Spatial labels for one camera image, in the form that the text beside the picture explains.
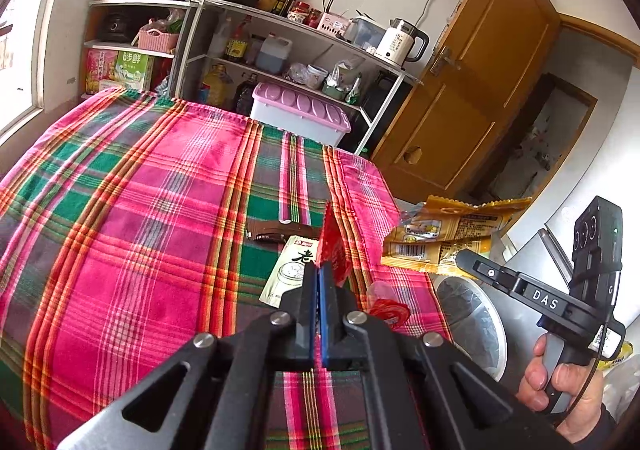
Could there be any silver refrigerator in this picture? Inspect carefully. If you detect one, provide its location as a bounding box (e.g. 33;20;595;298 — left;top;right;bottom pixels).
492;67;640;431

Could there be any crumpled plastic bag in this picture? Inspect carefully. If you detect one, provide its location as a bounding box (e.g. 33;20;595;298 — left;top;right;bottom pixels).
330;57;363;86

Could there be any white jug with dark liquid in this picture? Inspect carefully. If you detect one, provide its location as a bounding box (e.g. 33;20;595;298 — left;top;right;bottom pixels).
255;32;294;73

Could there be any brown wrapper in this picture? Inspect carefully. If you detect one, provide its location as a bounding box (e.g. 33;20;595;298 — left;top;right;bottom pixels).
246;221;321;243

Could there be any yellow cooking oil bottle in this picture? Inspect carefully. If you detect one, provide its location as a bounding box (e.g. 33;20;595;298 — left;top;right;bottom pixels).
200;64;233;107

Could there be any clear plastic bottle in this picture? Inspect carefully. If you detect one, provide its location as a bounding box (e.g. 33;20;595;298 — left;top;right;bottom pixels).
207;17;233;58

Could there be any clear plastic container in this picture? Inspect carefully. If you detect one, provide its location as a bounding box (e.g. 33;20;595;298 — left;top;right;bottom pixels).
345;15;387;51

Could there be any pink carton box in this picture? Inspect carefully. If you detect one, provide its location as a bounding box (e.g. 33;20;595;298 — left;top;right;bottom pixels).
85;47;118;95

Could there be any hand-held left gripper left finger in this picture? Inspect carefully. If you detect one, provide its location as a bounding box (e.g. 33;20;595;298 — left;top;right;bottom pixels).
57;262;321;450

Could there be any person's right hand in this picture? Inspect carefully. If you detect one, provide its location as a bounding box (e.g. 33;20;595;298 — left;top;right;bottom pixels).
516;332;608;443

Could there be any yellow snack wrapper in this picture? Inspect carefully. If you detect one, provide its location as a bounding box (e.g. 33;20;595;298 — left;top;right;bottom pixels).
382;195;533;276

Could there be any oil bottle with yellow label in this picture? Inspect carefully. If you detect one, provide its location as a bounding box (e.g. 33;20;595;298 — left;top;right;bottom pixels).
225;15;252;63

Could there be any red and clear plastic wrapper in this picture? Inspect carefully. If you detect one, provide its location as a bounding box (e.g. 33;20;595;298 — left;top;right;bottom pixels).
367;280;411;328

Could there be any white electric kettle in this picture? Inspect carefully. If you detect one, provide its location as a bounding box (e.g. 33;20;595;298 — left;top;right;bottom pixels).
375;18;430;66

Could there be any green carton box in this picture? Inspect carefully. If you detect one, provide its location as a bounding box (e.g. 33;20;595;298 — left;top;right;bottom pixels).
115;50;155;91

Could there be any pink basket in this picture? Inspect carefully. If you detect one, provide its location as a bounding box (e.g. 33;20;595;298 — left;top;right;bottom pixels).
137;28;180;52

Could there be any metal door handle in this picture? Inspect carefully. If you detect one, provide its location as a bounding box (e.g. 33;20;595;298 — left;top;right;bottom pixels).
430;46;461;77

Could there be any plaid tablecloth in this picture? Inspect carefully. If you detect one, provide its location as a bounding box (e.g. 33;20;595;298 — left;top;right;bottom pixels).
0;86;453;450

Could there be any window frame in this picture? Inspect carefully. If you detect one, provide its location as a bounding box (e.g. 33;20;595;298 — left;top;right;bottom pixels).
0;0;81;146

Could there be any pink lid storage box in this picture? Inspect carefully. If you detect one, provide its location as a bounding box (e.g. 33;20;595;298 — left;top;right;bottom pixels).
249;82;352;147

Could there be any pink utensil holder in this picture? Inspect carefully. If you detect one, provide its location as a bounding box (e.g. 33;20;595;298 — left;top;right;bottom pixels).
318;12;351;37

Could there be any clear bin liner bag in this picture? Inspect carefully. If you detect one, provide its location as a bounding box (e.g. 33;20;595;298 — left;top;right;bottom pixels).
437;280;501;373

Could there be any white metal shelf rack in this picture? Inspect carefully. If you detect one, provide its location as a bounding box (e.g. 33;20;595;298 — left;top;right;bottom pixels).
170;0;423;156

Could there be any red jar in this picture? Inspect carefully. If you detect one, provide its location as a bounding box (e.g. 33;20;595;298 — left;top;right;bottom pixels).
287;1;323;28

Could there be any low white shelf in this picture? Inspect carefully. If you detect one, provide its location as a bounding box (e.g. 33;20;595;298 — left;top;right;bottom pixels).
81;0;193;98

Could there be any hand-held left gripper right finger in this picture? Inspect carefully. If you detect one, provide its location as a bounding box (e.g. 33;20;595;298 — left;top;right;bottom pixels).
320;262;576;450

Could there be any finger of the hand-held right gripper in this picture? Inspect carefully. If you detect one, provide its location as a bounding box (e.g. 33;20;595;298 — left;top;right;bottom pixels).
455;249;526;296

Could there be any wooden door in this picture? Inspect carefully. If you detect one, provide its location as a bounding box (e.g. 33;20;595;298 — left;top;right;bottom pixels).
370;0;562;203

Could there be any white sachet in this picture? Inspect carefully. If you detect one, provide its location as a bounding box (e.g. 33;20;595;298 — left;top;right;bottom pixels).
260;236;321;308

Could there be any dark glass bottle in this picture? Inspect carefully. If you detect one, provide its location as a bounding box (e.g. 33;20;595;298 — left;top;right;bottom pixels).
234;74;258;116

